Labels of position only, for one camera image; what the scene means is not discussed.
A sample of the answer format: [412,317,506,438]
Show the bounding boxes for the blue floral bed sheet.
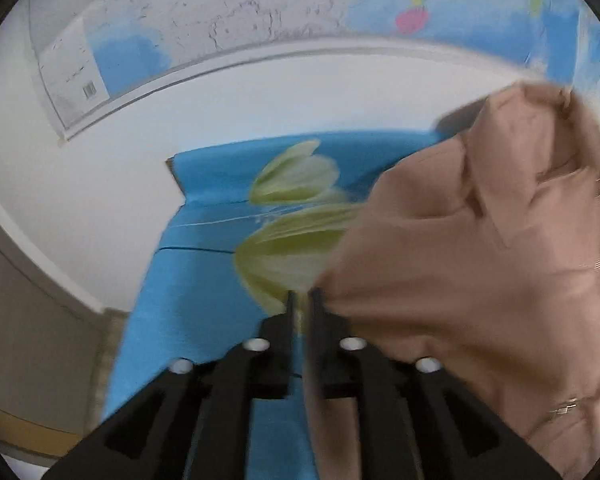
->
[101,130,443,480]

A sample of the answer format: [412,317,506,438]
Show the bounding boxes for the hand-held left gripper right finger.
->
[306,287,563,480]

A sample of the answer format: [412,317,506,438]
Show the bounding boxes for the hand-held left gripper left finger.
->
[42,291,298,480]

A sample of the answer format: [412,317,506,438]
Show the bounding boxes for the pink jacket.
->
[302,81,600,480]

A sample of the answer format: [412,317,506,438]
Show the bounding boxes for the wall map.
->
[27,0,600,143]

